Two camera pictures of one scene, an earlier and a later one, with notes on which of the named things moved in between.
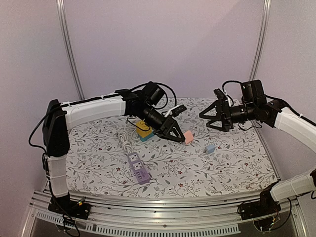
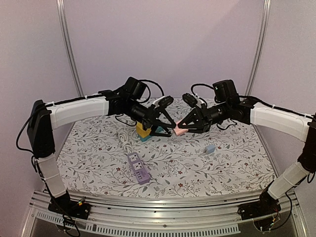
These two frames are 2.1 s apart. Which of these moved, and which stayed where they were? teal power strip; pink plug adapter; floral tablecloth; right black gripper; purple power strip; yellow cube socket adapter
Moved: pink plug adapter; right black gripper
Stayed: yellow cube socket adapter; teal power strip; floral tablecloth; purple power strip
